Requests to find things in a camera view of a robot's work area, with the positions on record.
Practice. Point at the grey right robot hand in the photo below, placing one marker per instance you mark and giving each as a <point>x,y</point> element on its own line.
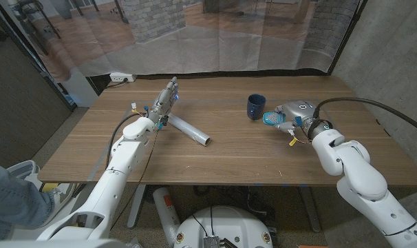
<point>299,110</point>

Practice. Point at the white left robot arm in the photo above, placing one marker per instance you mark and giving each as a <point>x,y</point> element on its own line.
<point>120,165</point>

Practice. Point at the white sneaker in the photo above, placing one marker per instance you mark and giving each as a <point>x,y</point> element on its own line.
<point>62,196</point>
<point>22,169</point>

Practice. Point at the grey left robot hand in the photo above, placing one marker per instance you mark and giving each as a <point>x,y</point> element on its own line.
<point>162,101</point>

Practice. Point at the person's leg in jeans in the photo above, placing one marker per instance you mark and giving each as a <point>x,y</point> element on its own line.
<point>12,203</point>

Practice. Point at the printed room backdrop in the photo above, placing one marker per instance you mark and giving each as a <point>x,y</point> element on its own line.
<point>201,44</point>

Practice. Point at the white power strip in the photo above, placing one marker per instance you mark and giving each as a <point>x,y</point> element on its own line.
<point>120,77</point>

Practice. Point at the clear plastic wrap roll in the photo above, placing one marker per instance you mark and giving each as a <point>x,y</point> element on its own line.
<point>193,131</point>

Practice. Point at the black backdrop stand pole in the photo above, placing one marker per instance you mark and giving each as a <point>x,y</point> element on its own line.
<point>347,38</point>
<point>33,55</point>

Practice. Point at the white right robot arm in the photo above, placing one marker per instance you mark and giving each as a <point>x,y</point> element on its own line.
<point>363,182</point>

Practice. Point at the grey table leg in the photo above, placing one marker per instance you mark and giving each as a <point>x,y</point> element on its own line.
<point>311,210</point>
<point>136,206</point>

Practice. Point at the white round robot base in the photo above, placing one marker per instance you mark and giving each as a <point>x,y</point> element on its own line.
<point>225,227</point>

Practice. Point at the white roll with orange label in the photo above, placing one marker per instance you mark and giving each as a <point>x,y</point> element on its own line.
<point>165,210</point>

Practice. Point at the dark blue cup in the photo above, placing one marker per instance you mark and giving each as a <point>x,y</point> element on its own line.
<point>254,108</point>

